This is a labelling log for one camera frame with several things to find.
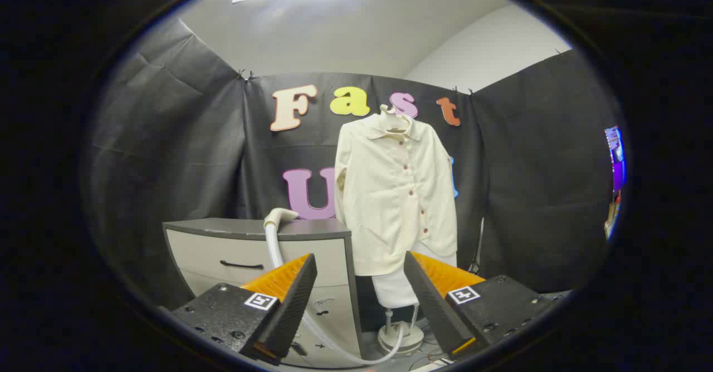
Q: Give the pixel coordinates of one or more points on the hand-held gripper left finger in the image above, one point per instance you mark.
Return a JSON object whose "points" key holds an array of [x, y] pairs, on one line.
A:
{"points": [[295, 299]]}

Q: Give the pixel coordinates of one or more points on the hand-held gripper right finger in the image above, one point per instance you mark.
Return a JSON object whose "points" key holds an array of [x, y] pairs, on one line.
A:
{"points": [[429, 299]]}

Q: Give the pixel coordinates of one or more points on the white garment steamer head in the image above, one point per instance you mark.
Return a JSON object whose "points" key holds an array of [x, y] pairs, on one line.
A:
{"points": [[278, 216]]}

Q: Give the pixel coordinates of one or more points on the cream button shirt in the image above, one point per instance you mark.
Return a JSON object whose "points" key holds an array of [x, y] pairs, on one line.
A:
{"points": [[390, 205]]}

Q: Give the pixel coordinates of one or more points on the white clothes hanger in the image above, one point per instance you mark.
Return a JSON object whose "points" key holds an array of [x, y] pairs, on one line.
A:
{"points": [[396, 121]]}

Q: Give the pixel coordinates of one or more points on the white mannequin stand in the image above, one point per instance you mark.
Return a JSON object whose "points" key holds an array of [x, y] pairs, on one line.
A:
{"points": [[396, 291]]}

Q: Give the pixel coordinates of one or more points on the grey drawer cabinet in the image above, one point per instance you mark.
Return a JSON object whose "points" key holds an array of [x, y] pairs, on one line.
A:
{"points": [[223, 246]]}

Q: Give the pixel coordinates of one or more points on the black backdrop cloth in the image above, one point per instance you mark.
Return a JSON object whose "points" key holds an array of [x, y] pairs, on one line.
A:
{"points": [[195, 155]]}

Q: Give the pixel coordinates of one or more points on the colourful screen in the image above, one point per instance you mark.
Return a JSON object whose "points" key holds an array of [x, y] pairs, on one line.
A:
{"points": [[616, 160]]}

